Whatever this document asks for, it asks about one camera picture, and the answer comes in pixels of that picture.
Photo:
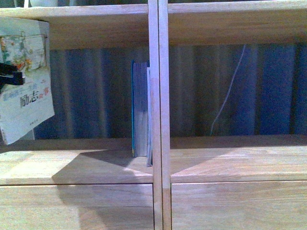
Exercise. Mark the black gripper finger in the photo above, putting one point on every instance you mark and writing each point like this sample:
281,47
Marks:
9,74

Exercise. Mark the white illustrated paperback book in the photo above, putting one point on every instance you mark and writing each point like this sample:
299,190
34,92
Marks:
24,44

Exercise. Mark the white ceramic bowl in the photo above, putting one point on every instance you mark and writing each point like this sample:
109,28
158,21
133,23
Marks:
44,3

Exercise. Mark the dark pleated curtain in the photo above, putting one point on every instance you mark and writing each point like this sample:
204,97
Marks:
214,91

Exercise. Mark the teal cover upright book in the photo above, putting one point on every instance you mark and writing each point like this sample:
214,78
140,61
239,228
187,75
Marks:
139,108

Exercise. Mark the thin upright book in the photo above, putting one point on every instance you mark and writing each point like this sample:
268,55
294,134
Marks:
149,144

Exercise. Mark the wooden bookshelf unit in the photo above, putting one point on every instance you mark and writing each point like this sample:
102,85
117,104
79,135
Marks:
209,183

